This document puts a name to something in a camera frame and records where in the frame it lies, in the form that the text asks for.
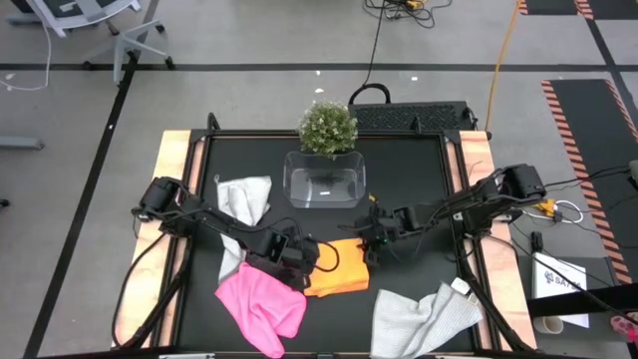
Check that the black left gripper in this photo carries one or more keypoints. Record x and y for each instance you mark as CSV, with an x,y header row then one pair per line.
x,y
301,256

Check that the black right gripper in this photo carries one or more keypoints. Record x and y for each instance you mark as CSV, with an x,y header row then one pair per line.
x,y
379,229

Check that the orange microfiber towel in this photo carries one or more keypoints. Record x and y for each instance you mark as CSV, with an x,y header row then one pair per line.
x,y
344,269

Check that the pink microfiber towel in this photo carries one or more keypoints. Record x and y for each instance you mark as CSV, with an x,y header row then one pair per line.
x,y
259,314

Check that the grey waffle towel with tag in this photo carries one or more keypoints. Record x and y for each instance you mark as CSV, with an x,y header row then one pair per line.
x,y
418,324

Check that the clear plastic bin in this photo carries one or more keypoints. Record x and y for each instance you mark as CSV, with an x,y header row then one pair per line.
x,y
299,174

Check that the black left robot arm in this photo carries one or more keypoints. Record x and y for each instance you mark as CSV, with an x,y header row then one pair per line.
x,y
224,224

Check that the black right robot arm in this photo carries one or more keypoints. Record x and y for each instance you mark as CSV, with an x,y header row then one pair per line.
x,y
523,182

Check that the small yellow tag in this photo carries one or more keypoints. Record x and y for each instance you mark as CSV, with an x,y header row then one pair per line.
x,y
372,198

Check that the artificial green potted plant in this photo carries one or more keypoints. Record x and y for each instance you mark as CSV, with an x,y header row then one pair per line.
x,y
326,127

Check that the black perforated computer case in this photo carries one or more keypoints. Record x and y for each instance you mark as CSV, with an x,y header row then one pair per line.
x,y
409,117

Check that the wooden table side board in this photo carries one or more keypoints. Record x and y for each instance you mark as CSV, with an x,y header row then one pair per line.
x,y
476,142
172,149

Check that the small black device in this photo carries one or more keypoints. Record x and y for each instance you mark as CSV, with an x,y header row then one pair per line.
x,y
537,242

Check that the beige tape roll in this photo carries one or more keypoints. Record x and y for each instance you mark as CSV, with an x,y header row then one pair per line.
x,y
537,326

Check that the white printed booklet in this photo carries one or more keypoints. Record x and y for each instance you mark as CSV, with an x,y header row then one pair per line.
x,y
553,269

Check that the yellow plug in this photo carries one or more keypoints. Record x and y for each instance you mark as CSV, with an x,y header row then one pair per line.
x,y
548,208

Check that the black bar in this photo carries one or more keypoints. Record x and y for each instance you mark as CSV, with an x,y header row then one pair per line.
x,y
588,299

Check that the large orange striped floor mat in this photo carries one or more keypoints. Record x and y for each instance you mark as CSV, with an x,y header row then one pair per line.
x,y
593,139

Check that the pink object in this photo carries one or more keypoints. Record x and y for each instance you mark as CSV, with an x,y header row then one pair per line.
x,y
625,326

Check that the grey office chair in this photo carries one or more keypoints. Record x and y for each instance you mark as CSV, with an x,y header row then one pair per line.
x,y
121,50

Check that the small orange striped floor mat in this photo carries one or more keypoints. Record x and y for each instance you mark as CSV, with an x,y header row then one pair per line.
x,y
548,6

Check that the grey desk foot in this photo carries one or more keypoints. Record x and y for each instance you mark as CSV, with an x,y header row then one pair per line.
x,y
20,143

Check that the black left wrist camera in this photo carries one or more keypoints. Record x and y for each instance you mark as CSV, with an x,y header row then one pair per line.
x,y
273,245

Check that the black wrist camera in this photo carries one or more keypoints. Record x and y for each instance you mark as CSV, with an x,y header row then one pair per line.
x,y
406,218
273,245

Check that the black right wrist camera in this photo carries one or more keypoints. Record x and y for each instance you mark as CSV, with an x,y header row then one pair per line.
x,y
406,218

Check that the black aluminium table frame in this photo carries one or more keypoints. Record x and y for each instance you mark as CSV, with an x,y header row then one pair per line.
x,y
239,133

